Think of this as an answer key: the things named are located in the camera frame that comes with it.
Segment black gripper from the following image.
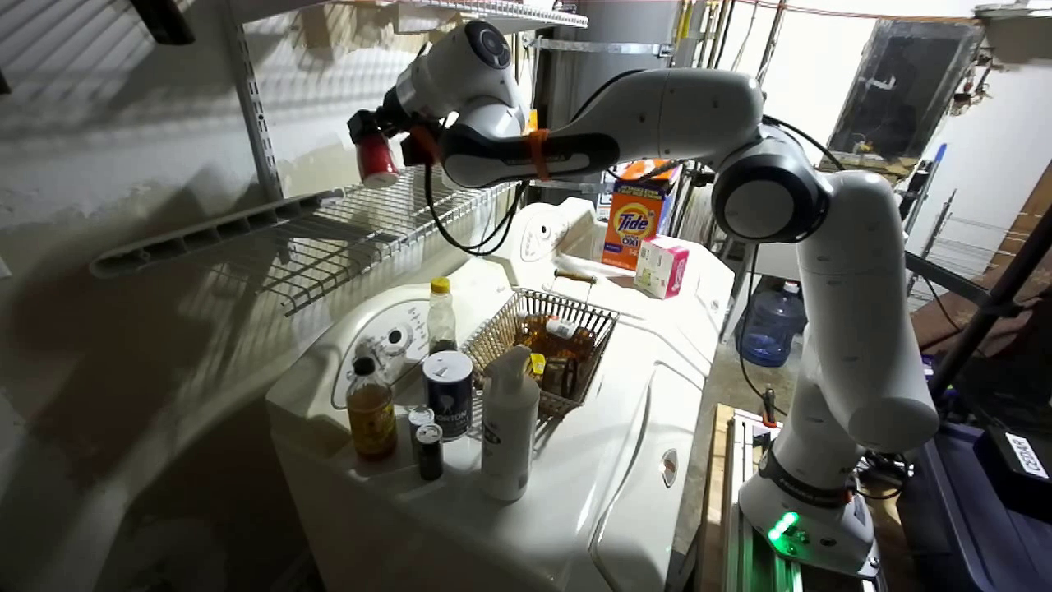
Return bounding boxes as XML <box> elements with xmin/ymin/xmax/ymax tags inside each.
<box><xmin>344</xmin><ymin>89</ymin><xmax>427</xmax><ymax>154</ymax></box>

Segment red can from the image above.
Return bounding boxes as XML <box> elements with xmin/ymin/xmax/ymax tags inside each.
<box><xmin>356</xmin><ymin>128</ymin><xmax>405</xmax><ymax>190</ymax></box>

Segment clear bottle with yellow cap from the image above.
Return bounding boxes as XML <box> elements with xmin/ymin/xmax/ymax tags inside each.
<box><xmin>424</xmin><ymin>277</ymin><xmax>459</xmax><ymax>356</ymax></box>

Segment brown bottle with white cap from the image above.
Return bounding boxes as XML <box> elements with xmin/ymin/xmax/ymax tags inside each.
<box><xmin>542</xmin><ymin>317</ymin><xmax>600</xmax><ymax>363</ymax></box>

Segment amber bottle with black cap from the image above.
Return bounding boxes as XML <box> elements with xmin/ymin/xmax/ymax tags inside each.
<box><xmin>344</xmin><ymin>356</ymin><xmax>401</xmax><ymax>464</ymax></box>

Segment small dark bottle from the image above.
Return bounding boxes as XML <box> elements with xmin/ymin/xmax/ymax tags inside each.
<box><xmin>409</xmin><ymin>420</ymin><xmax>448</xmax><ymax>485</ymax></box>

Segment tall white plastic bottle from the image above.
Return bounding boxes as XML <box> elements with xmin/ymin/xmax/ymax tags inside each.
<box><xmin>481</xmin><ymin>344</ymin><xmax>542</xmax><ymax>507</ymax></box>

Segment white dryer machine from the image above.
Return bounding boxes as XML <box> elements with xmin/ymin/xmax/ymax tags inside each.
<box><xmin>487</xmin><ymin>193</ymin><xmax>736</xmax><ymax>333</ymax></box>

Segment blue and white canister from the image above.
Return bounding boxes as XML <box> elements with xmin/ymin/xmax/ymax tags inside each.
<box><xmin>419</xmin><ymin>350</ymin><xmax>476</xmax><ymax>442</ymax></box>

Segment orange Tide detergent box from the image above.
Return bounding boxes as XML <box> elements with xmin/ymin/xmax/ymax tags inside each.
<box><xmin>597</xmin><ymin>162</ymin><xmax>679</xmax><ymax>273</ymax></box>

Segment dark round jar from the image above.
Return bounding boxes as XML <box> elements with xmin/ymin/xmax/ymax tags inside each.
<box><xmin>542</xmin><ymin>356</ymin><xmax>585</xmax><ymax>403</ymax></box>

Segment pink and white small box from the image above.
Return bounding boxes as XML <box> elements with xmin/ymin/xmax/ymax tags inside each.
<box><xmin>634</xmin><ymin>239</ymin><xmax>694</xmax><ymax>302</ymax></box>

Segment white washing machine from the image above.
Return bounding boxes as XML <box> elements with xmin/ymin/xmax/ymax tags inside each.
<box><xmin>264</xmin><ymin>256</ymin><xmax>717</xmax><ymax>592</ymax></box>

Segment blue water jug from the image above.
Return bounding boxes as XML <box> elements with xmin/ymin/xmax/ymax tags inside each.
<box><xmin>734</xmin><ymin>277</ymin><xmax>814</xmax><ymax>372</ymax></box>

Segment wooden platform board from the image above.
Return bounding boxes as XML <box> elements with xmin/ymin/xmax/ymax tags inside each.
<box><xmin>698</xmin><ymin>403</ymin><xmax>770</xmax><ymax>592</ymax></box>

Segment dark background door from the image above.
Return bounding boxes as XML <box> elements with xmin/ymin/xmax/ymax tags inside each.
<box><xmin>829</xmin><ymin>18</ymin><xmax>981</xmax><ymax>166</ymax></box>

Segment black metal stand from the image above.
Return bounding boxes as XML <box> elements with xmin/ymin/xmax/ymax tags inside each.
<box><xmin>901</xmin><ymin>162</ymin><xmax>1052</xmax><ymax>398</ymax></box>

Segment blue storage bin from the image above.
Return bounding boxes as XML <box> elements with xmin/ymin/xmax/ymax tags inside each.
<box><xmin>898</xmin><ymin>420</ymin><xmax>1052</xmax><ymax>592</ymax></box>

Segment black box with white label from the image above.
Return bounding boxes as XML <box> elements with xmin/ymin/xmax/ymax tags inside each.
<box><xmin>977</xmin><ymin>420</ymin><xmax>1052</xmax><ymax>520</ymax></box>

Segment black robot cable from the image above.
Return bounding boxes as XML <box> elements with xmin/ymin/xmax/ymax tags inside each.
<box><xmin>419</xmin><ymin>162</ymin><xmax>527</xmax><ymax>265</ymax></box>

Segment white shelf upright rail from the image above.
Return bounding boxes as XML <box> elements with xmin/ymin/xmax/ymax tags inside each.
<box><xmin>222</xmin><ymin>21</ymin><xmax>289</xmax><ymax>208</ymax></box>

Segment white wire metal rack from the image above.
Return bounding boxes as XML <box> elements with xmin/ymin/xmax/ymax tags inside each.
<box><xmin>85</xmin><ymin>162</ymin><xmax>529</xmax><ymax>317</ymax></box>

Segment white wire shelf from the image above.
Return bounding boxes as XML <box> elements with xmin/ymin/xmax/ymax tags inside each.
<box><xmin>392</xmin><ymin>0</ymin><xmax>592</xmax><ymax>35</ymax></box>

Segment wire basket with wooden handles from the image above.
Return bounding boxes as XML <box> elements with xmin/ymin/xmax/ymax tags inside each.
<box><xmin>464</xmin><ymin>288</ymin><xmax>620</xmax><ymax>427</ymax></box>

